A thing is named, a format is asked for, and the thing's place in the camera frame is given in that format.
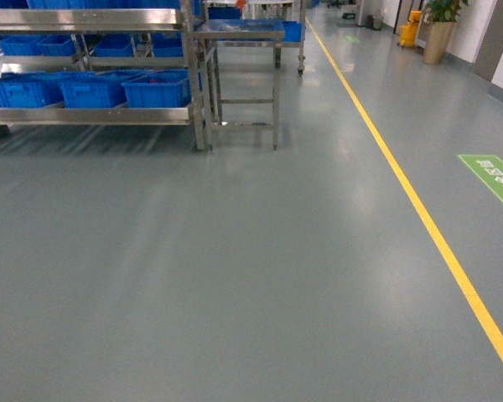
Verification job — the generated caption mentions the blue bin shelf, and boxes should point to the blue bin shelf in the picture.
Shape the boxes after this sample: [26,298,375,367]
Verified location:
[0,71,96,109]
[58,70,145,109]

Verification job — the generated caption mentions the steel shelf rack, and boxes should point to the steel shelf rack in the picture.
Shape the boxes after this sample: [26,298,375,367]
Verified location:
[0,1,210,150]

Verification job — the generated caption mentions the left blue bin lower shelf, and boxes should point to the left blue bin lower shelf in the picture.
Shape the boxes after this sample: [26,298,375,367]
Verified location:
[0,71,96,109]

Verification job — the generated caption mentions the gold planter with plant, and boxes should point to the gold planter with plant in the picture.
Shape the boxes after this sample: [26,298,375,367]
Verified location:
[423,0,469,65]

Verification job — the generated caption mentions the middle blue bin lower shelf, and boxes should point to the middle blue bin lower shelf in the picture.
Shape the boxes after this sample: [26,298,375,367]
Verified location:
[58,70,145,109]

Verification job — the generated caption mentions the yellow mop bucket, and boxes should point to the yellow mop bucket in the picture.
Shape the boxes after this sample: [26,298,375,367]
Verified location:
[398,10,422,49]

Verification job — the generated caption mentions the blue bin with red bags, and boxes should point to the blue bin with red bags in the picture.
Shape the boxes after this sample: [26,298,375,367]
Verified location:
[122,69,192,109]

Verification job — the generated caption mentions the small steel side table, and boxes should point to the small steel side table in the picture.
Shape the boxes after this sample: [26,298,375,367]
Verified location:
[194,21,282,150]

